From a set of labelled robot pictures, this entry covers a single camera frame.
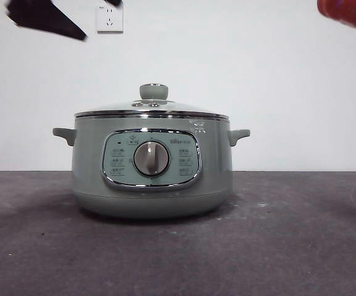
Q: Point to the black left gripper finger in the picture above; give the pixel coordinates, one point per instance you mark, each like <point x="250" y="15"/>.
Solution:
<point x="114" y="2"/>
<point x="42" y="17"/>

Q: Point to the glass lid with green knob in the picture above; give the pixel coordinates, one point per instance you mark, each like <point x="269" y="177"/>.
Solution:
<point x="154" y="91"/>

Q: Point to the orange toy pumpkin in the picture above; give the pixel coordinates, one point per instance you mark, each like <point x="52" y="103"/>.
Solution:
<point x="350" y="12"/>

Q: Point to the green electric cooking pot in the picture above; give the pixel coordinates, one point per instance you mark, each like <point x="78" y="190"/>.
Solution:
<point x="91" y="160"/>

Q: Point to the white wall socket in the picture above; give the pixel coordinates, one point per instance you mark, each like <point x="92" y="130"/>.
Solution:
<point x="110" y="21"/>

